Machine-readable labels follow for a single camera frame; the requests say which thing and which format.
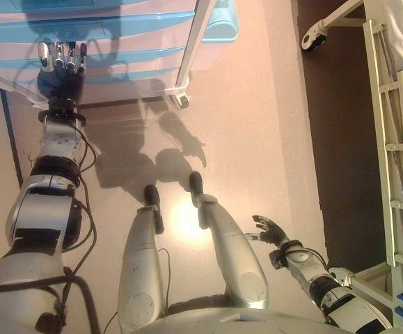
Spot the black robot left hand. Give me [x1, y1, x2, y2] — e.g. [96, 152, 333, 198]
[36, 40, 88, 102]

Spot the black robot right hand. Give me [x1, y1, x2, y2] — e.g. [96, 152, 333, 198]
[245, 214, 292, 249]

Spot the blue-fronted cart drawer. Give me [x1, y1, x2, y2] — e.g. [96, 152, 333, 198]
[0, 65, 185, 97]
[0, 0, 202, 15]
[0, 41, 192, 70]
[0, 10, 198, 46]

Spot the grey robot torso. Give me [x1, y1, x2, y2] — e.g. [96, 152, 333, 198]
[131, 305, 362, 334]

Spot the white medical cart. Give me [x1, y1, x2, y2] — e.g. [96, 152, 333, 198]
[0, 0, 219, 111]

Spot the white bin light blue lid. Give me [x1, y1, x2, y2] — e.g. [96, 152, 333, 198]
[200, 0, 241, 44]

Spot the white bed caster wheel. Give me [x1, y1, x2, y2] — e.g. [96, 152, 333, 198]
[301, 29, 328, 53]

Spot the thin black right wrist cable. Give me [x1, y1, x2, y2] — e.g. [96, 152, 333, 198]
[301, 246, 331, 269]

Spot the white hospital bed frame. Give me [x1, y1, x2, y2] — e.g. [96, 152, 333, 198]
[300, 0, 403, 334]

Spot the thin leg cable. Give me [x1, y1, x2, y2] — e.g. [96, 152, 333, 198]
[159, 248, 171, 304]

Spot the cream bed side rail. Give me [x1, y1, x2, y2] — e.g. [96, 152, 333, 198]
[362, 19, 403, 269]

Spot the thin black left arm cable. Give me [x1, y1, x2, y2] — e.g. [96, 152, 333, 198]
[61, 120, 98, 252]

